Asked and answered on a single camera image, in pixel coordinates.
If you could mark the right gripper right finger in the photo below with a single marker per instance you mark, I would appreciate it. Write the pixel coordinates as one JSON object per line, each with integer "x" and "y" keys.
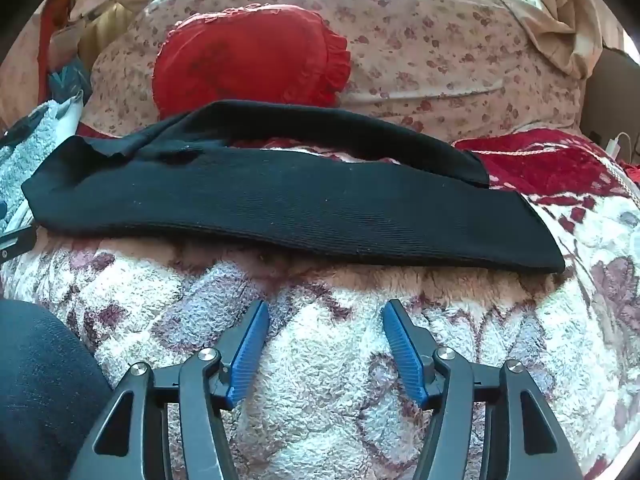
{"x": 523, "y": 439}

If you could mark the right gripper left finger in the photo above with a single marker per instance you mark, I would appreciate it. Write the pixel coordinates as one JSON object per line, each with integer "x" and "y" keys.
{"x": 129, "y": 440}

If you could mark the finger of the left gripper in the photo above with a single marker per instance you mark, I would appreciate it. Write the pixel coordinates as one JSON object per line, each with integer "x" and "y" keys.
{"x": 17, "y": 242}

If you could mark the black pants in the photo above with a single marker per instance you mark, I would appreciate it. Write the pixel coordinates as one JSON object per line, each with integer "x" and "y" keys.
{"x": 330, "y": 182}

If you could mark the grey fluffy towel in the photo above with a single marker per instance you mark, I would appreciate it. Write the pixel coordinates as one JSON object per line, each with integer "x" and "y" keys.
{"x": 28, "y": 143}

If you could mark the red and white plush blanket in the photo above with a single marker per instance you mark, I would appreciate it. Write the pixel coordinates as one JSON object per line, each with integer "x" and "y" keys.
{"x": 326, "y": 402}

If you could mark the red heart-shaped ruffled pillow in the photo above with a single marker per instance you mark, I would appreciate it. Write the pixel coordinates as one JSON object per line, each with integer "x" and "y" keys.
{"x": 276, "y": 54}

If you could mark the floral beige quilt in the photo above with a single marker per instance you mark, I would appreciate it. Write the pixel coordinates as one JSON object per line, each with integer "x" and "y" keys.
{"x": 453, "y": 69}

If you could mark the beige curtain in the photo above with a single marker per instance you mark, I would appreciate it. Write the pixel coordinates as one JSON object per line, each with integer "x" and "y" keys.
{"x": 570, "y": 34}

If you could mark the white charger with cable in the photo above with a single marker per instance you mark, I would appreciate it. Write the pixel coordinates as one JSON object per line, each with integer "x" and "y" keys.
{"x": 613, "y": 147}

